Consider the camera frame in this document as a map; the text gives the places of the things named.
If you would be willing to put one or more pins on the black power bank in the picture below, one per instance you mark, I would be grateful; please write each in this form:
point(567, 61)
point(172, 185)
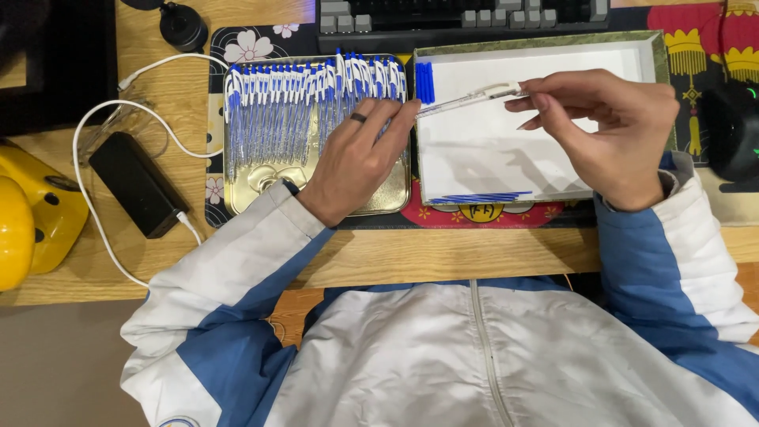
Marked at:
point(137, 184)

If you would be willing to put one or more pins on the floral printed desk mat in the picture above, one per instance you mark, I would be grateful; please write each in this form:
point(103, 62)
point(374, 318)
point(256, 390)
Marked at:
point(255, 41)

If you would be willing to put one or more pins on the bunch of blue pen refills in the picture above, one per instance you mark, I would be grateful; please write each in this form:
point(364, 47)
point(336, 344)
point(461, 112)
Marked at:
point(480, 197)

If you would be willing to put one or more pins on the clear pen barrel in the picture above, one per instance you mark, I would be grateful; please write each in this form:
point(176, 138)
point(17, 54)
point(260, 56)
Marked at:
point(462, 99)

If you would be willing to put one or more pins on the person's right hand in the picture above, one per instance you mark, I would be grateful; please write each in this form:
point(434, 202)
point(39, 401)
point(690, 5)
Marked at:
point(628, 130)

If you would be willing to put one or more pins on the gold metal tray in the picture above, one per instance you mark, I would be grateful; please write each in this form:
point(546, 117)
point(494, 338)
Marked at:
point(385, 198)

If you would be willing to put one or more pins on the cluster of blue pen caps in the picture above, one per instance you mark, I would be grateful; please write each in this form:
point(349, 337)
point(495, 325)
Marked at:
point(424, 83)

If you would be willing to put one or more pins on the white box lid green rim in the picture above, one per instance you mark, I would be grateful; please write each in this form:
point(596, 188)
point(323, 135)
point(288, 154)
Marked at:
point(474, 154)

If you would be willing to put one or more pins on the person's left hand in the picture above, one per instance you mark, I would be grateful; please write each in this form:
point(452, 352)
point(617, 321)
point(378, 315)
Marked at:
point(350, 166)

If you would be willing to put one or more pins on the yellow plastic toy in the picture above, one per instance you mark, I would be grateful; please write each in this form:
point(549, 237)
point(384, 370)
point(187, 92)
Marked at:
point(35, 213)

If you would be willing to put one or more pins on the row of blue white pens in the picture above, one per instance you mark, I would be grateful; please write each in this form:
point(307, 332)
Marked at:
point(278, 107)

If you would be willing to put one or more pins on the white and blue jacket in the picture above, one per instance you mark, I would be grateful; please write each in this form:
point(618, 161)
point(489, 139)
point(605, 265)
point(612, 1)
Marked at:
point(474, 367)

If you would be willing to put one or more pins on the black round device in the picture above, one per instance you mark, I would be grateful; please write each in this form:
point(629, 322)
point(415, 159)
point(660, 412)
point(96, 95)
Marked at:
point(181, 27)

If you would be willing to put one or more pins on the black monitor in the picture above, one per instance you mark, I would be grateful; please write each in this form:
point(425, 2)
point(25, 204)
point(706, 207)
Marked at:
point(53, 65)

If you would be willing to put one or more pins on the black grey keyboard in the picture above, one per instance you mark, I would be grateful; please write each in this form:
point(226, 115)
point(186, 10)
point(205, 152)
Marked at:
point(450, 27)

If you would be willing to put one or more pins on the black computer mouse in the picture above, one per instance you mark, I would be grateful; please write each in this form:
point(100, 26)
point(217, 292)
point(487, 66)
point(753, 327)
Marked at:
point(732, 136)

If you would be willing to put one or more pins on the clear plastic wrapper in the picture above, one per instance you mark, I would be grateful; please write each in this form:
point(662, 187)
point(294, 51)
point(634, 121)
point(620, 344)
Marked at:
point(118, 124)

